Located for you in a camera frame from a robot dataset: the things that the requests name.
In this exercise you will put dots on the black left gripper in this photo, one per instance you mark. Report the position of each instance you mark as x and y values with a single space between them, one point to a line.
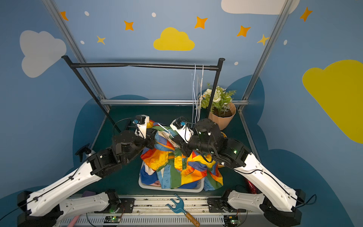
146 141

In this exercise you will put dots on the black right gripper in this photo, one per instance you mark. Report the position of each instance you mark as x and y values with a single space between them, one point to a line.
179 142

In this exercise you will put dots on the white hanger rainbow jacket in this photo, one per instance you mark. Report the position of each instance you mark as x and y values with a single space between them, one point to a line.
166 132

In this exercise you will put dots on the rainbow striped jacket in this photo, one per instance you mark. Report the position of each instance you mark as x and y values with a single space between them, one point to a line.
166 168

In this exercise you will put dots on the white wire hanger pink jacket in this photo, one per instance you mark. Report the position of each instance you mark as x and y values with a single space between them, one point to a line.
200 93

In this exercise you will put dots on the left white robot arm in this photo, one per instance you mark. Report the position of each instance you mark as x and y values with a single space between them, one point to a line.
49 206

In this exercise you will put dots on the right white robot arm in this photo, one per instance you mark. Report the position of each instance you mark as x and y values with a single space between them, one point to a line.
276 201

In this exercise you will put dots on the yellow plastic tray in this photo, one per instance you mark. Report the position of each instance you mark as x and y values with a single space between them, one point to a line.
220 165

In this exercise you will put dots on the beige faceted flower pot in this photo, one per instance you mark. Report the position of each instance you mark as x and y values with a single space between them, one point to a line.
223 122

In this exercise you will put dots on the artificial white flowers plant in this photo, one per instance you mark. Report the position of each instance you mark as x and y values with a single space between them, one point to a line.
221 100

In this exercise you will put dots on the blue garden fork tool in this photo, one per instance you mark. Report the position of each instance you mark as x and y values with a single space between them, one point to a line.
179 208

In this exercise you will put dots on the purple silicone spatula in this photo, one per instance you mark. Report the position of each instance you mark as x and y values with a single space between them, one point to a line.
75 219

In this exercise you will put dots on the black clothes rack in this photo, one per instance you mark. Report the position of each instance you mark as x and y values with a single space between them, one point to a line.
103 102

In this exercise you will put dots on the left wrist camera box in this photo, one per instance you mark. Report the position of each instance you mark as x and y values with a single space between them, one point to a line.
140 122

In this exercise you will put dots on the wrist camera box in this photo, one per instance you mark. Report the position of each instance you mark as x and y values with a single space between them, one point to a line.
180 125
140 122

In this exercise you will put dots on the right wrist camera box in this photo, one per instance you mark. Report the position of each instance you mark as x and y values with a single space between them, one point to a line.
180 125

